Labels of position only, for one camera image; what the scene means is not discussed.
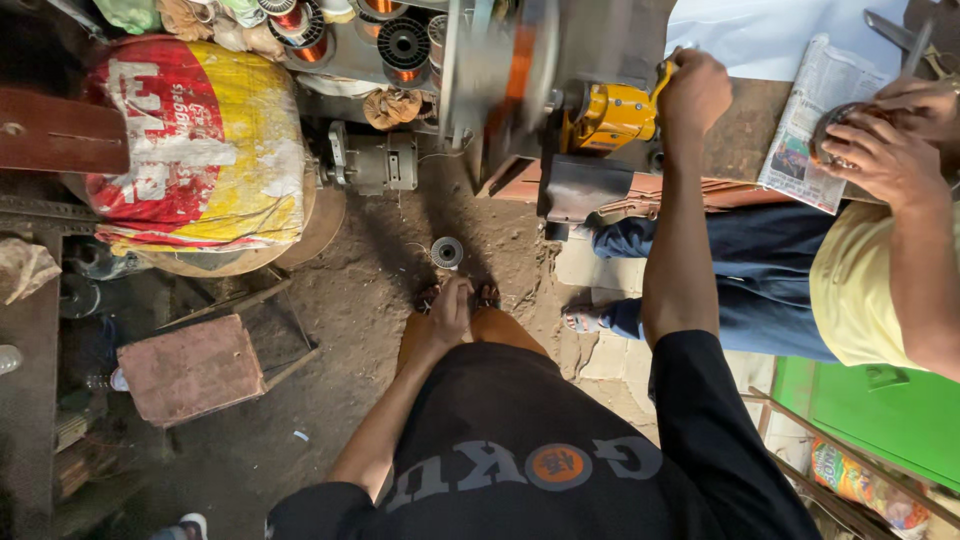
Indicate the green metal box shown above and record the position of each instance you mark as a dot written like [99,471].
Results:
[870,412]

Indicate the white shoe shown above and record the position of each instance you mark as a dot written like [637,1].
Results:
[191,526]

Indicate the colourful printed packet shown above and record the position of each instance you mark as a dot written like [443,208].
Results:
[870,487]

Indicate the round wooden disc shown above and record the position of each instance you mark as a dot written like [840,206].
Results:
[300,232]

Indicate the red yellow white sack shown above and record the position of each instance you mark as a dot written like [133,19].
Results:
[199,146]

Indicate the person's black printed t-shirt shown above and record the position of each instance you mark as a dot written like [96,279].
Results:
[540,457]

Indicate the round metal motor part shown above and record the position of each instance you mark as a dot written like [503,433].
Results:
[831,131]

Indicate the folded newspaper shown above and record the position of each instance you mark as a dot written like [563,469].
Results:
[814,127]

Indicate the person's right fingers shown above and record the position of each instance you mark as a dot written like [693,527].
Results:
[673,71]

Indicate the white paper sheet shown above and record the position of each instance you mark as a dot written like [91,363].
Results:
[780,34]

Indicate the crumpled beige cloth bag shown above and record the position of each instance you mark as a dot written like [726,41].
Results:
[26,268]

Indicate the grey electric motor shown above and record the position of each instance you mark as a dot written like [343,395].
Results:
[371,161]

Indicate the brown wooden plank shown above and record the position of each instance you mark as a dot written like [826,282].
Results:
[60,135]

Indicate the person's left hand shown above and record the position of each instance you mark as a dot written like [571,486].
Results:
[448,315]

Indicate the wooden work table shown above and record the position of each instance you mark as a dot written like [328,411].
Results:
[720,142]

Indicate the yellow hand crank winding machine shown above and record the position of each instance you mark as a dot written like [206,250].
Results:
[611,112]

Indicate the person's right hand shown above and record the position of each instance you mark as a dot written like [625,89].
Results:
[694,94]

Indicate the metal scissors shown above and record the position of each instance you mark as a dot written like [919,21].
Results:
[904,41]

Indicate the person's left fingers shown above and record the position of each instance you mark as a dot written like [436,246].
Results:
[452,291]

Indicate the person's legs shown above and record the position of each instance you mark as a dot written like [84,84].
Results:
[480,334]

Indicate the dark metal clamp bracket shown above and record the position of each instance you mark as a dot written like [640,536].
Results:
[585,191]

